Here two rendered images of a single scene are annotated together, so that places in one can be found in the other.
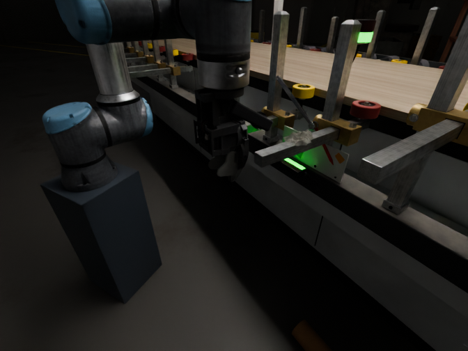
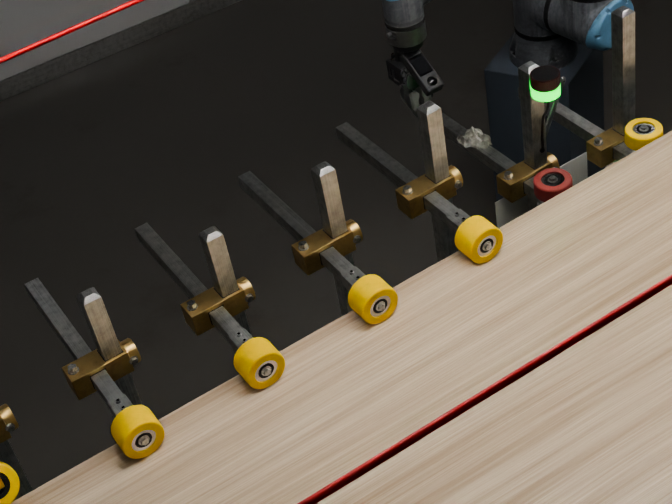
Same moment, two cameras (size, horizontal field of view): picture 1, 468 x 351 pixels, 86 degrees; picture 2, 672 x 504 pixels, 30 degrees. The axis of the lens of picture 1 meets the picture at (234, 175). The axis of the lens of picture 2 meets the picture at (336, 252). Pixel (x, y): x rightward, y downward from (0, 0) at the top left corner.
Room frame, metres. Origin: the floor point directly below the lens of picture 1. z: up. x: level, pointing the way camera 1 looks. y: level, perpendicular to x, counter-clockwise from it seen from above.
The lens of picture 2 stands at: (0.59, -2.46, 2.54)
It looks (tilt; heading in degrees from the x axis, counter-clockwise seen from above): 40 degrees down; 99
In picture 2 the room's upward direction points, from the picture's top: 12 degrees counter-clockwise
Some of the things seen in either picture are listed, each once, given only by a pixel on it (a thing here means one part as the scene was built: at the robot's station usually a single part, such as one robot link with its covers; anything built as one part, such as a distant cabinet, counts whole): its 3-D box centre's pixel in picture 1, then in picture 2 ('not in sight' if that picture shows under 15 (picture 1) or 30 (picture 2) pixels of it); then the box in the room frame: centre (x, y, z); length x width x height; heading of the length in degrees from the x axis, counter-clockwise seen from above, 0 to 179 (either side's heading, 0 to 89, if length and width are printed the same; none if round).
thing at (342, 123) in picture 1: (335, 128); (529, 176); (0.70, -0.30, 0.84); 0.14 x 0.06 x 0.05; 34
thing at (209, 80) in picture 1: (224, 73); (405, 31); (0.46, 0.02, 1.05); 0.10 x 0.09 x 0.05; 34
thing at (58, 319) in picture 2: not in sight; (81, 352); (-0.18, -0.82, 0.95); 0.50 x 0.04 x 0.04; 124
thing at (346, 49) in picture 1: (331, 115); (535, 158); (0.72, -0.29, 0.88); 0.04 x 0.04 x 0.48; 34
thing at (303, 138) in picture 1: (301, 135); (474, 136); (0.59, -0.17, 0.87); 0.09 x 0.07 x 0.02; 124
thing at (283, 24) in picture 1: (274, 90); (623, 103); (0.92, -0.15, 0.90); 0.04 x 0.04 x 0.48; 34
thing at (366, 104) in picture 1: (361, 120); (553, 198); (0.74, -0.40, 0.85); 0.08 x 0.08 x 0.11
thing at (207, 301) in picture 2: not in sight; (219, 303); (0.08, -0.72, 0.94); 0.14 x 0.06 x 0.05; 34
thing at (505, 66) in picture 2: (111, 231); (548, 139); (0.80, 0.56, 0.30); 0.25 x 0.25 x 0.60; 61
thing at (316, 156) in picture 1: (310, 152); (542, 194); (0.73, -0.25, 0.75); 0.26 x 0.01 x 0.10; 34
